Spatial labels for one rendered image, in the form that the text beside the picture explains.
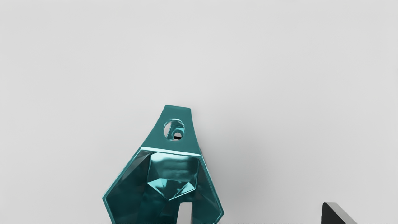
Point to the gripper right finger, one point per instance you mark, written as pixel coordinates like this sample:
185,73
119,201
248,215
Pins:
332,216

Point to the teal faceted mug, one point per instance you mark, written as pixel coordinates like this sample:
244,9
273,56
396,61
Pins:
174,174

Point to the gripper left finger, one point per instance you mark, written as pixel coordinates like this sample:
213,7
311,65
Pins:
185,214

